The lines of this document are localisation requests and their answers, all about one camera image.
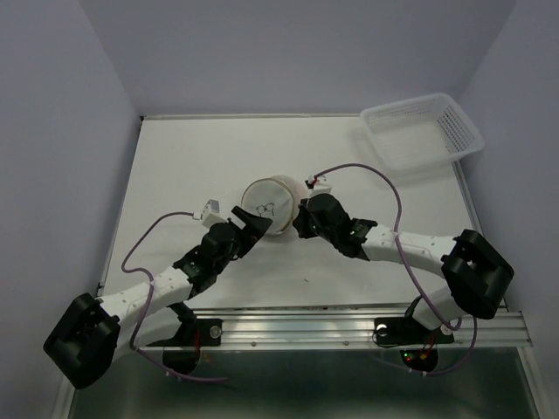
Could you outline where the white plastic basket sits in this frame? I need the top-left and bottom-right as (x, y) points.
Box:
(360, 93), (485, 174)

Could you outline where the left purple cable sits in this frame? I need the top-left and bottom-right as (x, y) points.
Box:
(120, 211), (231, 385)

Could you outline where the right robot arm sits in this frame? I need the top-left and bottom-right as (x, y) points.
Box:
(293, 194), (514, 340)

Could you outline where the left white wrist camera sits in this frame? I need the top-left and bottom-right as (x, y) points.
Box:
(191, 199), (227, 229)

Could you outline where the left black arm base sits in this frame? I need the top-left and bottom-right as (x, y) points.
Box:
(148, 303), (223, 349)

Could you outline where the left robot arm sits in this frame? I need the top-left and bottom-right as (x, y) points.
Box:
(43, 206), (272, 389)

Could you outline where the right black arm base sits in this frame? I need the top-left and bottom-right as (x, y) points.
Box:
(372, 297), (454, 347)

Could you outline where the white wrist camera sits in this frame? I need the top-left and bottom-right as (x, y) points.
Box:
(305, 175), (332, 198)
(191, 199), (227, 229)

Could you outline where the aluminium mounting rail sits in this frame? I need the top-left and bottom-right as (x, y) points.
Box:
(195, 306), (532, 352)

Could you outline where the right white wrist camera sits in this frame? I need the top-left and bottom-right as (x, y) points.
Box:
(305, 175), (332, 198)

